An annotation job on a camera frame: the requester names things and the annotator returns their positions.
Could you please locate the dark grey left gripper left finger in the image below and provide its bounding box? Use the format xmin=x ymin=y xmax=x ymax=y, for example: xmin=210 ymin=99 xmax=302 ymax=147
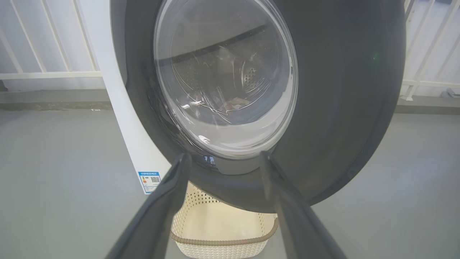
xmin=106 ymin=153 xmax=193 ymax=259

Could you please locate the white front-load washing machine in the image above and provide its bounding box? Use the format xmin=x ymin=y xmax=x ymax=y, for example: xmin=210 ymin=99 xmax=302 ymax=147
xmin=77 ymin=0 xmax=173 ymax=195

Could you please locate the blue energy label sticker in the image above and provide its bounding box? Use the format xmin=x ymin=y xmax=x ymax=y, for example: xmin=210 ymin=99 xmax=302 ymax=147
xmin=138 ymin=171 xmax=161 ymax=195

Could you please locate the cream perforated laundry basket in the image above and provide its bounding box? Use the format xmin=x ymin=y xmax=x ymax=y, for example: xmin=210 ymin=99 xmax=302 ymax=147
xmin=170 ymin=182 xmax=279 ymax=259

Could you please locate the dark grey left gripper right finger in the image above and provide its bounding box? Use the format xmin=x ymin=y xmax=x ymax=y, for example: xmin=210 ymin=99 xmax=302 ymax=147
xmin=259 ymin=150 xmax=347 ymax=259

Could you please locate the white metal railing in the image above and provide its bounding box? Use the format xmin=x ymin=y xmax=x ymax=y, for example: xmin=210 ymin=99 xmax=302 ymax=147
xmin=0 ymin=0 xmax=103 ymax=80
xmin=401 ymin=0 xmax=460 ymax=101

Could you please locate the grey washing machine door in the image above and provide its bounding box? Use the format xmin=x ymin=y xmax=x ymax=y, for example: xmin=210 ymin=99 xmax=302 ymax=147
xmin=110 ymin=0 xmax=406 ymax=213

